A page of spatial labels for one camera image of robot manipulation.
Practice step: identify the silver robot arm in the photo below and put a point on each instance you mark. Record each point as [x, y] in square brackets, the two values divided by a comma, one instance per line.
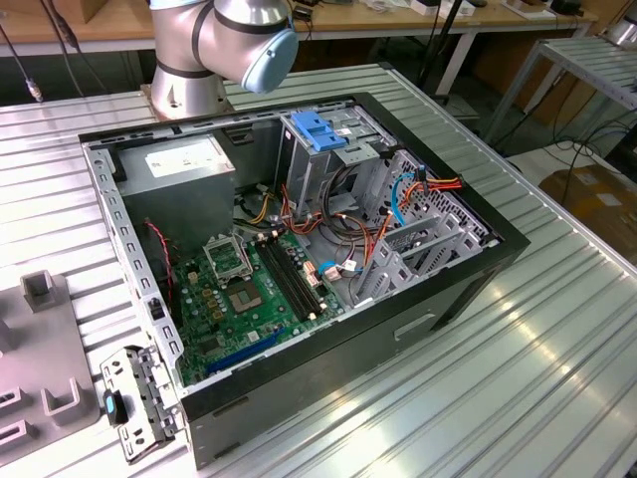
[229, 40]

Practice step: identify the grey metal disk bay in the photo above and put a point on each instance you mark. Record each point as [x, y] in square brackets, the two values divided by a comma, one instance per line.
[395, 269]

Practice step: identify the black RAM slot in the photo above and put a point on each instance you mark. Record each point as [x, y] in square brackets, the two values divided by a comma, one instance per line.
[286, 279]
[291, 279]
[296, 279]
[281, 279]

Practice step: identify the grey metal drive cage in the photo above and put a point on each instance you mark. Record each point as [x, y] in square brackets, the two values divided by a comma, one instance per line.
[303, 174]

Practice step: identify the CPU socket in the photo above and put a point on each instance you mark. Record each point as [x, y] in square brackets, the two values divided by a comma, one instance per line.
[228, 261]

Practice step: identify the dark square chipset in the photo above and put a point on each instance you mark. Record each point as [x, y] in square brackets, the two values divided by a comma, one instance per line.
[244, 300]

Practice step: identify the green motherboard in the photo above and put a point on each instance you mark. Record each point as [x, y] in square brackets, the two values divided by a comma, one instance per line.
[259, 326]

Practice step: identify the blue plastic drive latch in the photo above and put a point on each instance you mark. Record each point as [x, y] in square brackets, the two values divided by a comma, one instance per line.
[313, 129]

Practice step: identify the black open PC case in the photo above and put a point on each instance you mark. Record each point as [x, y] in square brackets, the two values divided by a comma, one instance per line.
[348, 358]

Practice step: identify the blue expansion slot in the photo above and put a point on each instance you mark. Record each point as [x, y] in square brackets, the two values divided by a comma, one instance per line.
[244, 351]

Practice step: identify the grey power supply unit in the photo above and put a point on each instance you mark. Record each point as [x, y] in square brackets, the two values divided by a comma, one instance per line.
[174, 199]

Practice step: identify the blue black release latch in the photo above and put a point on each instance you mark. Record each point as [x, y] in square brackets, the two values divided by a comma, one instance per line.
[112, 406]

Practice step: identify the flat brown carton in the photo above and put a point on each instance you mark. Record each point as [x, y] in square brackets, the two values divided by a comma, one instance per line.
[587, 199]

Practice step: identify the grey parts rack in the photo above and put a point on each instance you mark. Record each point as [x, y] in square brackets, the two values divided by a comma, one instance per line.
[42, 348]

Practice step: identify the brown cardboard box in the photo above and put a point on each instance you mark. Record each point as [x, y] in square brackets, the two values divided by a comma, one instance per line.
[114, 10]

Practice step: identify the metal slat table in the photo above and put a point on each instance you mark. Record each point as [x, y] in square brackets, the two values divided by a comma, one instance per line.
[597, 65]

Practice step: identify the small black device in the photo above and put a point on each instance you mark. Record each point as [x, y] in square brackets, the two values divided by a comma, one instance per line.
[567, 6]

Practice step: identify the silver metal cylinder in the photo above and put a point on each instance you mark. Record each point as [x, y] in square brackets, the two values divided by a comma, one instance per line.
[624, 32]

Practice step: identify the metal card retention bracket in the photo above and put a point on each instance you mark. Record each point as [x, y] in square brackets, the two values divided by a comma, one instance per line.
[158, 398]

